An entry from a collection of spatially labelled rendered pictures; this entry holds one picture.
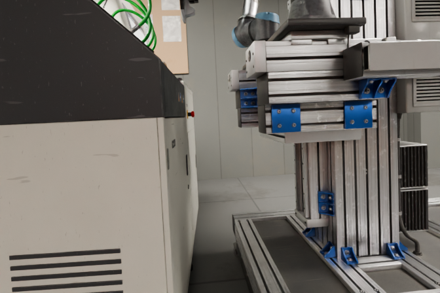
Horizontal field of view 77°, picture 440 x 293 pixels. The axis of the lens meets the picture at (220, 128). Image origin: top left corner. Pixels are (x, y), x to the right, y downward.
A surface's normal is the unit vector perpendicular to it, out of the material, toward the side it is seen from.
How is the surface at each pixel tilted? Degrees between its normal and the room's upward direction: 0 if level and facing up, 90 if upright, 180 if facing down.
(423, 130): 90
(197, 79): 90
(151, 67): 90
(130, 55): 90
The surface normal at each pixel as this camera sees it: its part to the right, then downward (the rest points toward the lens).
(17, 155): 0.04, 0.04
